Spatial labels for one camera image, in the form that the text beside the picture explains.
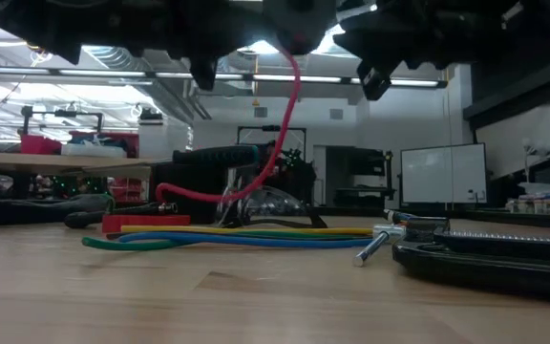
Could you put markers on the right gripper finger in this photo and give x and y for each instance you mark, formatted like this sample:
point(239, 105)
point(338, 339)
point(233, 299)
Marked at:
point(375, 81)

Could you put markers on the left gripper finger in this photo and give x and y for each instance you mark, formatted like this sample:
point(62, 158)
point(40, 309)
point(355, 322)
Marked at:
point(205, 74)

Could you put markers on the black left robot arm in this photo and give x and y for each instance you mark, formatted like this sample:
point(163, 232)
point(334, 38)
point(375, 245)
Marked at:
point(31, 19)

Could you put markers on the black rectangular stand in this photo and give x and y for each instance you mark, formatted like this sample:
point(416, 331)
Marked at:
point(271, 128)

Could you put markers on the long ceiling light bar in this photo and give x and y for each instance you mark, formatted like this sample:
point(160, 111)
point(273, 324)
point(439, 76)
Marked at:
point(103, 73)

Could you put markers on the black cabinet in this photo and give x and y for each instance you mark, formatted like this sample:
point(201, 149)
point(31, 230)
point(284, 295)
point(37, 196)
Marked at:
point(356, 172)

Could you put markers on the white whiteboard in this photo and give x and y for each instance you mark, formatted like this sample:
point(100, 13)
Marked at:
point(442, 172)

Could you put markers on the black idle robot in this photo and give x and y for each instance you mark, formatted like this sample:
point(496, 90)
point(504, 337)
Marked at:
point(299, 177)

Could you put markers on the white plastic tub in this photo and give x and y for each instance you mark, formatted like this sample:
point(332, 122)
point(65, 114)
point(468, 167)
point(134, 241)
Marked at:
point(93, 150)

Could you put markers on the red crate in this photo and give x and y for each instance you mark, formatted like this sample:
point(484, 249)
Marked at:
point(127, 191)

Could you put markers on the clear plastic bag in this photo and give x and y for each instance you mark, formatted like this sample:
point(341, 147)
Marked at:
point(280, 205)

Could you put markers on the red perforated block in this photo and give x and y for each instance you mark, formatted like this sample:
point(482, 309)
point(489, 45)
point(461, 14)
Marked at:
point(146, 222)

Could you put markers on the red storage box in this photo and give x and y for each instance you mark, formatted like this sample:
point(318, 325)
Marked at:
point(41, 144)

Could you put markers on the wooden workbench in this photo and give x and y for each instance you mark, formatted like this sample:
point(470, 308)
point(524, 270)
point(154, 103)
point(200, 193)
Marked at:
point(41, 163)

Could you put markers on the small black metal-tipped tool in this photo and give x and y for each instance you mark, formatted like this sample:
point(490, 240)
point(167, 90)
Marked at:
point(84, 219)

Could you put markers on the black tray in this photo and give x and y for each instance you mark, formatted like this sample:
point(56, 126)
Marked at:
point(471, 267)

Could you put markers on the black work glove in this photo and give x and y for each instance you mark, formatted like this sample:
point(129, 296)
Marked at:
point(27, 210)

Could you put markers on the grey wall vent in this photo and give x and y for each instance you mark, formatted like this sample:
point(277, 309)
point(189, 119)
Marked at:
point(260, 112)
point(336, 113)

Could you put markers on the black gantry frame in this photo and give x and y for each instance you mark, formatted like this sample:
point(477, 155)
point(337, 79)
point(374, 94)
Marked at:
point(60, 113)

